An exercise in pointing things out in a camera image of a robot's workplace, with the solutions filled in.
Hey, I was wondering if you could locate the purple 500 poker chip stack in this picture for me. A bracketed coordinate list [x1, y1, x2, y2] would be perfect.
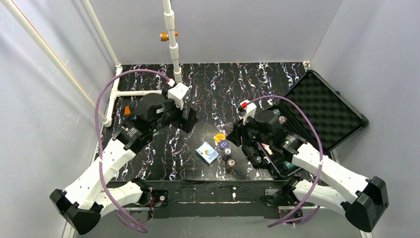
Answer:
[222, 148, 232, 161]

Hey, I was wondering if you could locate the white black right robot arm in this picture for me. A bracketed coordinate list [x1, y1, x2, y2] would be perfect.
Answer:
[223, 110, 389, 232]

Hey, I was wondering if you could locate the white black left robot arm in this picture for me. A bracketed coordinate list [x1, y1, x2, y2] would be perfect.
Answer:
[50, 93, 198, 235]

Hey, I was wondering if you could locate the orange hex key set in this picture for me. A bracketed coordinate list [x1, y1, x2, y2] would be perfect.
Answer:
[124, 105, 135, 116]

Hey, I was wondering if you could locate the black poker set case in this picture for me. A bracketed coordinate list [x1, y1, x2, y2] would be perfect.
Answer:
[242, 69, 369, 179]

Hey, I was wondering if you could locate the blue small blind button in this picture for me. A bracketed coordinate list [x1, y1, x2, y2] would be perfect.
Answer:
[218, 140, 230, 151]

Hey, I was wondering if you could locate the yellow big blind button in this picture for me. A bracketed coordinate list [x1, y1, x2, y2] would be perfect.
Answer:
[214, 133, 226, 144]

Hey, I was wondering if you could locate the red playing card deck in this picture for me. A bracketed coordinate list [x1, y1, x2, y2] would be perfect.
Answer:
[261, 143, 273, 156]

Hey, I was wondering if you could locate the orange black 100 chip stack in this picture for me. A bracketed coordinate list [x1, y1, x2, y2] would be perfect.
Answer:
[226, 158, 237, 174]

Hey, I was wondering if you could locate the blue playing card deck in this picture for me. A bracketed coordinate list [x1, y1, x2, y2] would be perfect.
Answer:
[195, 142, 219, 165]

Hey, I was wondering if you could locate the teal poker chip stack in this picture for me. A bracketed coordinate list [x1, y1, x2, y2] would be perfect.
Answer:
[282, 161, 299, 172]

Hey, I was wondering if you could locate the orange knob on pole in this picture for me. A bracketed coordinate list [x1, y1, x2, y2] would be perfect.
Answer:
[160, 31, 178, 42]

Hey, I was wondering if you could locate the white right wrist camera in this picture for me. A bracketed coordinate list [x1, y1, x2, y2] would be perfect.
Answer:
[240, 100, 257, 125]

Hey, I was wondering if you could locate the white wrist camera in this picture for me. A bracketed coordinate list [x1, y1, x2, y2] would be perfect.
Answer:
[240, 100, 257, 125]
[167, 82, 191, 110]

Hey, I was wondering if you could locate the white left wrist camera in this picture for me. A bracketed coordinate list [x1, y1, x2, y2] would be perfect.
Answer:
[167, 82, 191, 110]

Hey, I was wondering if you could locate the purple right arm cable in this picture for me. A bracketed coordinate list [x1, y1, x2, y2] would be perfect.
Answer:
[244, 95, 324, 228]

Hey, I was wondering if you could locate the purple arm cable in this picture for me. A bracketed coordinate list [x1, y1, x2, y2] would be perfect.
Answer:
[244, 95, 324, 228]
[95, 69, 172, 234]

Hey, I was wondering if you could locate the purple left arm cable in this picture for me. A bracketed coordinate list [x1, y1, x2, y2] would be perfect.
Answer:
[95, 69, 172, 234]

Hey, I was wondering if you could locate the white pvc pipe frame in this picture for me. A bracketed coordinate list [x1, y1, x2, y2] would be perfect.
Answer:
[0, 0, 184, 128]

